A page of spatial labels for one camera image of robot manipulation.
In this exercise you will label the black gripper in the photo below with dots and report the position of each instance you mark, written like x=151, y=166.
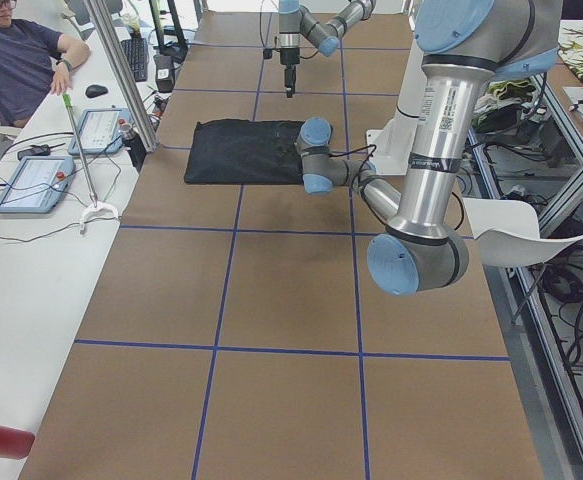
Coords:
x=287, y=56

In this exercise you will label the black graphic t-shirt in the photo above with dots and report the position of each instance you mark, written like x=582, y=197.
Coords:
x=236, y=151

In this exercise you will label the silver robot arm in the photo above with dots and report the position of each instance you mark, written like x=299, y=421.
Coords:
x=296, y=21
x=465, y=46

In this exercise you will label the black keyboard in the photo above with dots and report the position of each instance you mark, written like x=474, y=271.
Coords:
x=135, y=50

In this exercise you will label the black water bottle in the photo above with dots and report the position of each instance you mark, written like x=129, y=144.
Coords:
x=133, y=144

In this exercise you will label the black computer mouse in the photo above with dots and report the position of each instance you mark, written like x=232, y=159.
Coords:
x=95, y=90

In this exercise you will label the upper teach pendant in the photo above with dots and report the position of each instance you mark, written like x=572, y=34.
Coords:
x=99, y=130

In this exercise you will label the teach pendant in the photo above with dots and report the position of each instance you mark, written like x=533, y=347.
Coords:
x=37, y=185
x=99, y=130

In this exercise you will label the white plastic chair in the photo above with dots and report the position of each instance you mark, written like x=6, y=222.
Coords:
x=508, y=234

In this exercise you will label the lower teach pendant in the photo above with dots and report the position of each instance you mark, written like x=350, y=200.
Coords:
x=37, y=185

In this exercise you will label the seated person dark shirt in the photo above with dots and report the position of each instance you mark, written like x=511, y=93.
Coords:
x=35, y=61

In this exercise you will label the aluminium frame post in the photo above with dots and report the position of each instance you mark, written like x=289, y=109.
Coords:
x=103, y=23

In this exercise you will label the grabber stick green handle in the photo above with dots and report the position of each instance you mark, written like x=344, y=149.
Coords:
x=96, y=207

